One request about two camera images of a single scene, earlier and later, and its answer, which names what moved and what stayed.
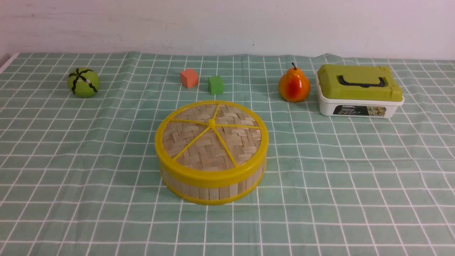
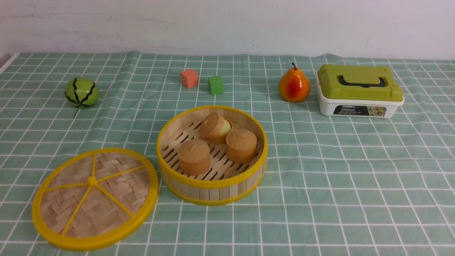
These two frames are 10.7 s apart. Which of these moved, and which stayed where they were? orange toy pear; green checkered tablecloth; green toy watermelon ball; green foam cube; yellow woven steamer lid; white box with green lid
Moved: yellow woven steamer lid; green toy watermelon ball
Stayed: orange toy pear; green checkered tablecloth; green foam cube; white box with green lid
